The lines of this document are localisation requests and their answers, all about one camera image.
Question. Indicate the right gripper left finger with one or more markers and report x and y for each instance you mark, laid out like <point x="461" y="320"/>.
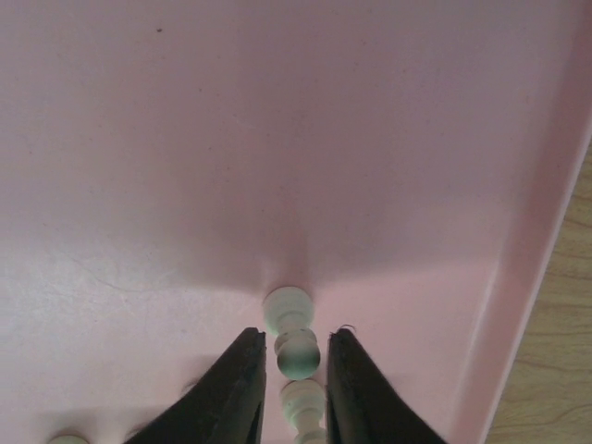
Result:
<point x="226" y="405"/>

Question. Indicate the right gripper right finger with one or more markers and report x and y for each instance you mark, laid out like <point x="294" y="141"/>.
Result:
<point x="362" y="406"/>

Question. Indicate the white chess pawn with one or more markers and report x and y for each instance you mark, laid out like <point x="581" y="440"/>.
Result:
<point x="289" y="313"/>
<point x="304" y="405"/>

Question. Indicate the white chess piece in tray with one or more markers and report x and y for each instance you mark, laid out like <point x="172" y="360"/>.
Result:
<point x="68" y="438"/>

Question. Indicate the pink plastic tray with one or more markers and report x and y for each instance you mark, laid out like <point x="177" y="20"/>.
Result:
<point x="167" y="164"/>

